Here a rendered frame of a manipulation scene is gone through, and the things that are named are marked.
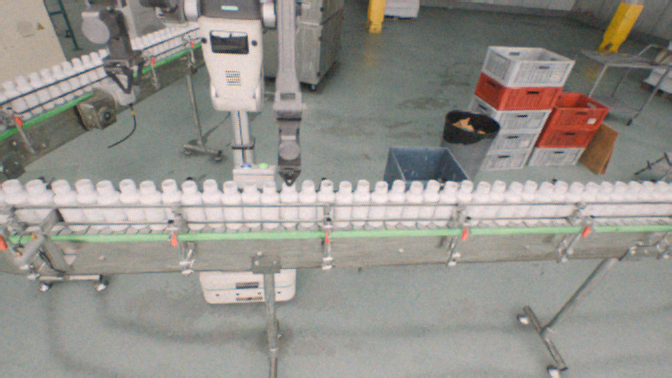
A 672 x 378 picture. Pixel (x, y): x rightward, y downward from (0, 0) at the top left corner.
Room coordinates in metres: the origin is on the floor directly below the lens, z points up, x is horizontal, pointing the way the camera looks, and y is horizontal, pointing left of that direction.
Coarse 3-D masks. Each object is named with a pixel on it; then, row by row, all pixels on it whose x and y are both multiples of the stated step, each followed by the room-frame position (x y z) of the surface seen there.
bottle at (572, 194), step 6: (570, 186) 0.99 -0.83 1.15; (576, 186) 0.97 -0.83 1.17; (582, 186) 0.98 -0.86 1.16; (564, 192) 0.99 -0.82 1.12; (570, 192) 0.97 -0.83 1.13; (576, 192) 0.96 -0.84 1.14; (570, 198) 0.95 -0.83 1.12; (576, 198) 0.95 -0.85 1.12; (558, 210) 0.96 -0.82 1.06; (564, 210) 0.95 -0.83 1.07; (570, 210) 0.95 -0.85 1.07; (558, 216) 0.95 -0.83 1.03; (564, 216) 0.95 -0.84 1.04; (558, 222) 0.95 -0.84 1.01; (564, 222) 0.95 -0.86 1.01
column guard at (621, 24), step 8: (624, 8) 8.95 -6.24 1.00; (632, 8) 8.83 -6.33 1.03; (640, 8) 8.86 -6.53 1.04; (616, 16) 9.05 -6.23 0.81; (624, 16) 8.84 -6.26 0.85; (632, 16) 8.84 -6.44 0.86; (616, 24) 8.94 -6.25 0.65; (624, 24) 8.83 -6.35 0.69; (632, 24) 8.87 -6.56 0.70; (608, 32) 9.04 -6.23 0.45; (616, 32) 8.83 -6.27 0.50; (624, 32) 8.85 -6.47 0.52; (608, 40) 8.92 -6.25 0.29; (616, 40) 8.83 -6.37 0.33; (624, 40) 8.86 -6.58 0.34; (600, 48) 9.02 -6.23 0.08; (608, 48) 8.83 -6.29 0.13; (616, 48) 8.86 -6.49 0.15
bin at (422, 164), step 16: (400, 160) 1.50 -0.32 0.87; (416, 160) 1.51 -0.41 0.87; (432, 160) 1.52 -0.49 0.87; (448, 160) 1.47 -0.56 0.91; (384, 176) 1.47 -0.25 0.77; (400, 176) 1.26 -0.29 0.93; (416, 176) 1.51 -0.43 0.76; (432, 176) 1.53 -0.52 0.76; (448, 176) 1.42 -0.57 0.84; (464, 176) 1.30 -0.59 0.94
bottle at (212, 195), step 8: (208, 184) 0.79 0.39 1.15; (216, 184) 0.78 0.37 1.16; (208, 192) 0.76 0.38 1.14; (216, 192) 0.77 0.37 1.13; (208, 200) 0.75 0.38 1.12; (216, 200) 0.76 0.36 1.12; (208, 208) 0.75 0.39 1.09; (216, 208) 0.76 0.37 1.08; (208, 216) 0.75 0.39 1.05; (216, 216) 0.75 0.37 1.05; (224, 216) 0.77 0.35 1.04; (208, 224) 0.75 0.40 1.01; (216, 224) 0.75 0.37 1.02
